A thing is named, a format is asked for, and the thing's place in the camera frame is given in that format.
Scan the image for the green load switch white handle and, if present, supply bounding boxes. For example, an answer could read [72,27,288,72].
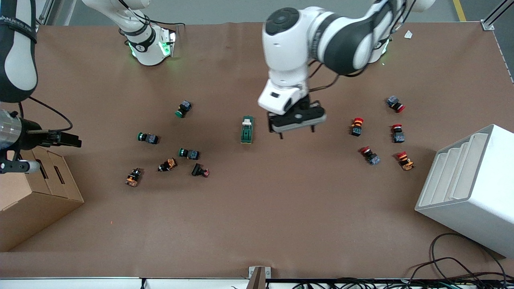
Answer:
[240,115,255,145]

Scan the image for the brown cardboard box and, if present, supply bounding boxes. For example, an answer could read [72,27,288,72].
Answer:
[0,147,85,252]

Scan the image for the red button orange contact block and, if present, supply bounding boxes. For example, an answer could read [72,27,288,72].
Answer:
[397,151,415,171]

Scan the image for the white plastic compartment bin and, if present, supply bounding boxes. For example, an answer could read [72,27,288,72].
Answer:
[415,124,514,259]

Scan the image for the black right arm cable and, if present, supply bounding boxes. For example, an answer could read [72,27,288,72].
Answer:
[18,96,74,132]

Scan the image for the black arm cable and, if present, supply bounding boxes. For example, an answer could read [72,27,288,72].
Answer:
[18,96,74,132]
[307,60,342,105]

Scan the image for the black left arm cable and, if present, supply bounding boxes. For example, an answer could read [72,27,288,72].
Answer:
[307,60,342,105]

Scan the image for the aluminium frame post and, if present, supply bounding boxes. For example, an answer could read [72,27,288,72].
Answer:
[35,0,67,25]
[481,0,514,31]

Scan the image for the metal table edge bracket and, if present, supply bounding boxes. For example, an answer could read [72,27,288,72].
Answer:
[248,266,271,289]

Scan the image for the white table edge rail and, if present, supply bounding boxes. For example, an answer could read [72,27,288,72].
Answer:
[0,277,514,289]

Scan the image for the black floor cable bundle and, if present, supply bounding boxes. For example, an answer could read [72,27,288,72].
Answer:
[293,277,514,289]

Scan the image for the black looped floor cable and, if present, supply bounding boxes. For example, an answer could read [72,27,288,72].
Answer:
[406,233,508,282]

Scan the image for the metal table side rail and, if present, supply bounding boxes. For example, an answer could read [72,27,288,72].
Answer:
[493,30,514,85]

